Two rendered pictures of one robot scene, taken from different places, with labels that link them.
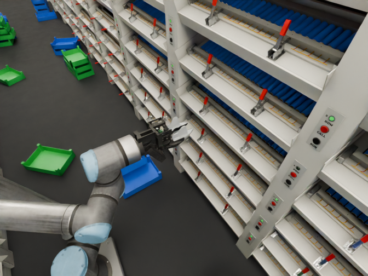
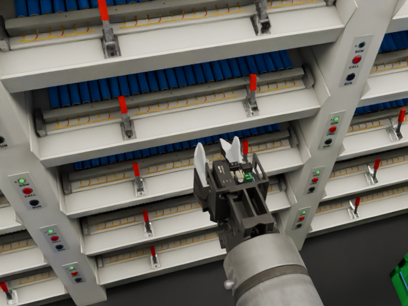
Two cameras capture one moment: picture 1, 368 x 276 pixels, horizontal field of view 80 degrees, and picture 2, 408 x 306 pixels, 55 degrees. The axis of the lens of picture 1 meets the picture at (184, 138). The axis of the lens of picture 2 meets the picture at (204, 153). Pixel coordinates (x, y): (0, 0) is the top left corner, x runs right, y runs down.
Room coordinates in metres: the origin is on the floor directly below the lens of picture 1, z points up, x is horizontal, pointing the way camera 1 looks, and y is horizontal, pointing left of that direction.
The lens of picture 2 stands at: (0.44, 0.39, 1.29)
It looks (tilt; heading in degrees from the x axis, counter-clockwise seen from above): 48 degrees down; 289
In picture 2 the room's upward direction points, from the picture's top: straight up
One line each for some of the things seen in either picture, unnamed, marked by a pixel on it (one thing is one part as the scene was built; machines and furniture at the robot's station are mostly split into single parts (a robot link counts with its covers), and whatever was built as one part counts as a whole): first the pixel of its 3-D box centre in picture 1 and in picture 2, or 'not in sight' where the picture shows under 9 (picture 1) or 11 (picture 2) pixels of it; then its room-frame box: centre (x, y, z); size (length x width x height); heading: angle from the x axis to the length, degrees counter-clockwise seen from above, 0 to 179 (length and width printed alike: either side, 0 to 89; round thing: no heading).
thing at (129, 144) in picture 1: (130, 148); (260, 266); (0.44, 0.17, 0.86); 0.10 x 0.05 x 0.09; 33
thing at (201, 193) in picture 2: not in sight; (210, 189); (0.54, 0.07, 0.83); 0.09 x 0.05 x 0.02; 131
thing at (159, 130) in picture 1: (153, 137); (241, 208); (0.49, 0.10, 0.86); 0.12 x 0.08 x 0.09; 124
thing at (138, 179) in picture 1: (137, 175); not in sight; (0.86, 0.34, 0.04); 0.30 x 0.20 x 0.08; 124
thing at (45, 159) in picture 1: (49, 159); not in sight; (1.01, 1.04, 0.04); 0.30 x 0.20 x 0.08; 78
